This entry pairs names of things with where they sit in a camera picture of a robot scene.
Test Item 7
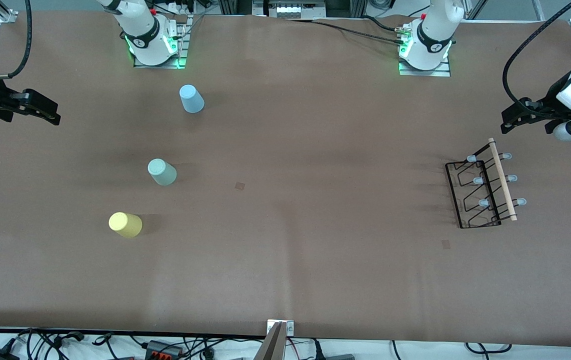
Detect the orange black connector block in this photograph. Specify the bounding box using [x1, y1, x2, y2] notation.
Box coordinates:
[145, 340, 184, 360]

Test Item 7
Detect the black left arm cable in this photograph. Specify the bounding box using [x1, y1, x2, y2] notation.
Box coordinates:
[502, 0, 571, 121]

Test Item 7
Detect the yellow plastic cup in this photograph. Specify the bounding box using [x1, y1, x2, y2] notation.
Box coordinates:
[108, 212, 143, 239]

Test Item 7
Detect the thick black base cable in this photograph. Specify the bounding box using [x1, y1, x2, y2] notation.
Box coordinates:
[363, 15, 401, 33]

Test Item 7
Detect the grey control box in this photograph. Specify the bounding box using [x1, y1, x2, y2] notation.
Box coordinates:
[252, 0, 326, 20]

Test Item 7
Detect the light blue plastic cup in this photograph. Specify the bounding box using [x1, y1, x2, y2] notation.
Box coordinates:
[179, 84, 205, 114]

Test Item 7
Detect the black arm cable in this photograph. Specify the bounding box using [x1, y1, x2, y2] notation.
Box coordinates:
[502, 0, 571, 121]
[0, 0, 33, 81]

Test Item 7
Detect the mint green plastic cup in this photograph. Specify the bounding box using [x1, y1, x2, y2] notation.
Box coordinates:
[147, 158, 178, 187]

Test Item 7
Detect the brown table cover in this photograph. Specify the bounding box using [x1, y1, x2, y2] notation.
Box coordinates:
[0, 10, 571, 347]

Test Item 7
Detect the white power strip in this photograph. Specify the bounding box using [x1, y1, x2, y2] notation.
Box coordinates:
[158, 0, 201, 16]

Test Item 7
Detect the thin black table cable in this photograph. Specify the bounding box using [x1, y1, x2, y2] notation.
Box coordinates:
[285, 19, 409, 46]

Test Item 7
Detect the black wire cup holder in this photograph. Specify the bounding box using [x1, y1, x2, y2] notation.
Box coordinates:
[445, 138, 528, 230]

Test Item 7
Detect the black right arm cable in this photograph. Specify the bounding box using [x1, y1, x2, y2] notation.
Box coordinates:
[0, 0, 33, 81]

